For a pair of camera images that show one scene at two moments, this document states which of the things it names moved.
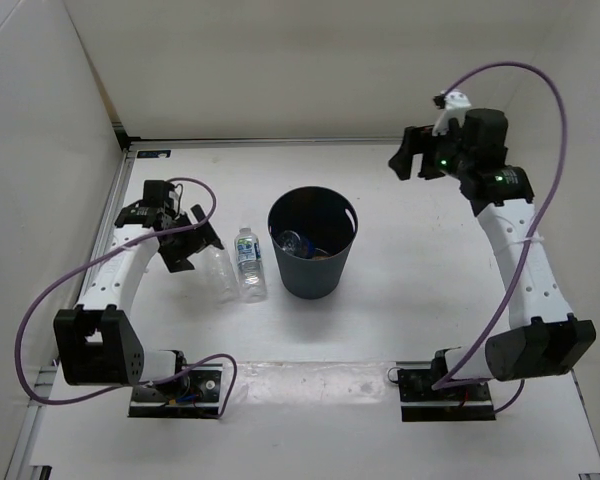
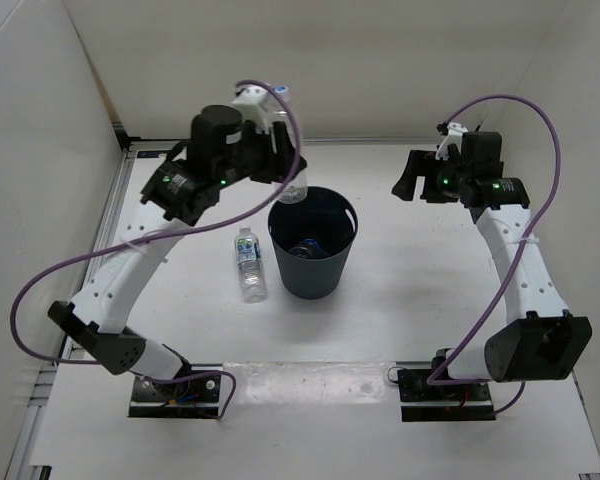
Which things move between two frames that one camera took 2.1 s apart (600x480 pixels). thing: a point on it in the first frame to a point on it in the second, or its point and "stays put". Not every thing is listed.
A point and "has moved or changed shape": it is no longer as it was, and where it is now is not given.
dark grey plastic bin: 314,229 stays put
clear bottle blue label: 291,243 has moved or changed shape
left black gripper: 200,238 to 273,170
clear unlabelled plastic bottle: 221,278 to 294,190
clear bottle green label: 252,276 stays put
